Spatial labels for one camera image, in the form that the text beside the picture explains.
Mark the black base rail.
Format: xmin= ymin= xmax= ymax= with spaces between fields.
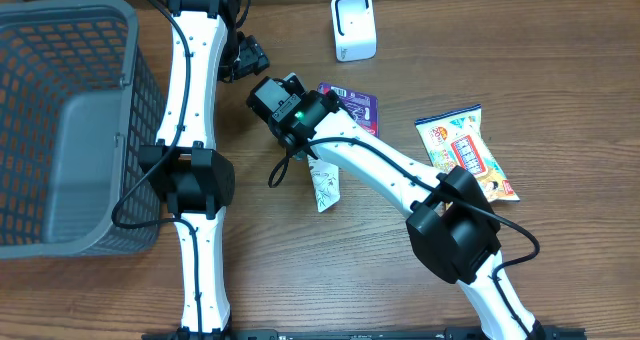
xmin=141 ymin=326 xmax=587 ymax=340

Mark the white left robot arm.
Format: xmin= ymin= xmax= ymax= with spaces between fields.
xmin=139 ymin=0 xmax=269 ymax=339

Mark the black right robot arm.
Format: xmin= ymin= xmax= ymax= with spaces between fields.
xmin=247 ymin=90 xmax=546 ymax=339

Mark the pink purple pad pack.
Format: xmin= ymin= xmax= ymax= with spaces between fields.
xmin=317 ymin=82 xmax=380 ymax=137

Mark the white barcode scanner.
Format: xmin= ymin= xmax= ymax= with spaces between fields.
xmin=330 ymin=0 xmax=377 ymax=62

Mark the grey plastic mesh basket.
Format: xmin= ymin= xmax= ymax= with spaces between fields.
xmin=1 ymin=0 xmax=166 ymax=259

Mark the white bamboo print tube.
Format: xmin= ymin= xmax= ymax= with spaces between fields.
xmin=307 ymin=156 xmax=340 ymax=213

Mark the yellow snack chip bag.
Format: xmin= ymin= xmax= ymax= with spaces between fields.
xmin=415 ymin=104 xmax=520 ymax=203

